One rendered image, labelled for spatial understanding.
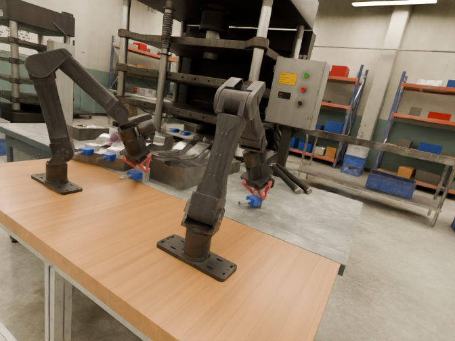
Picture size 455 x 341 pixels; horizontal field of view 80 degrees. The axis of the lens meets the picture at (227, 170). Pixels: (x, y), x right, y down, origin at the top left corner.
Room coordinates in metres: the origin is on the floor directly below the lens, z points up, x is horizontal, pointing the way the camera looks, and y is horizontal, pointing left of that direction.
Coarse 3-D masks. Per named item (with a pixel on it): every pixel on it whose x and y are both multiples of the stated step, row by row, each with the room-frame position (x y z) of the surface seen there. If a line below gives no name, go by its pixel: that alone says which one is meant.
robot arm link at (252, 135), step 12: (228, 84) 0.70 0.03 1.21; (240, 84) 0.76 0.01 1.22; (252, 84) 0.71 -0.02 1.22; (264, 84) 0.72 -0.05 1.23; (216, 96) 0.66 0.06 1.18; (252, 96) 0.65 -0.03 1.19; (252, 108) 0.66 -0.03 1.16; (252, 120) 0.78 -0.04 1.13; (252, 132) 0.82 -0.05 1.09; (264, 132) 0.89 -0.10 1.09; (252, 144) 0.87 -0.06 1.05
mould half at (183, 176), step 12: (180, 144) 1.36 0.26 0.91; (204, 144) 1.36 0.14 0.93; (168, 156) 1.15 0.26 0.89; (180, 156) 1.22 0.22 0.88; (192, 156) 1.25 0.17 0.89; (156, 168) 1.08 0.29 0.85; (168, 168) 1.05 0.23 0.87; (180, 168) 1.02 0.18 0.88; (192, 168) 1.06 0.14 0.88; (204, 168) 1.14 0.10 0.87; (156, 180) 1.07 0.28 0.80; (168, 180) 1.05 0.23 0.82; (180, 180) 1.02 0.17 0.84; (192, 180) 1.07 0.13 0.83
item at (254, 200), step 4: (256, 192) 0.99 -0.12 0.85; (264, 192) 1.00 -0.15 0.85; (248, 196) 0.96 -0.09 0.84; (252, 196) 0.97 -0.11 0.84; (256, 196) 0.98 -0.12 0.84; (260, 196) 0.97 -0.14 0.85; (268, 196) 0.98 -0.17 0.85; (244, 200) 0.93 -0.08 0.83; (248, 200) 0.94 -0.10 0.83; (252, 200) 0.95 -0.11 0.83; (256, 200) 0.94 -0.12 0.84; (260, 200) 0.96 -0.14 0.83; (264, 200) 0.97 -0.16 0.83; (252, 204) 0.94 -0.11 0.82; (256, 204) 0.95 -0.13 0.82; (260, 204) 0.96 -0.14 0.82; (264, 204) 0.97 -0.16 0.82; (260, 208) 0.96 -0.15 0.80
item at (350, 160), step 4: (348, 156) 5.99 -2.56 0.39; (352, 156) 5.95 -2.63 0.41; (356, 156) 5.91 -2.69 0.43; (344, 160) 6.03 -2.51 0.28; (348, 160) 5.99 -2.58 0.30; (352, 160) 5.95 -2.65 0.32; (356, 160) 6.43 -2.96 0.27; (360, 160) 5.87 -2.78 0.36; (364, 160) 5.97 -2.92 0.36; (352, 164) 5.93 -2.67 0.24; (356, 164) 5.90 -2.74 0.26; (360, 164) 5.86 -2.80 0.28; (364, 164) 6.20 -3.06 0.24
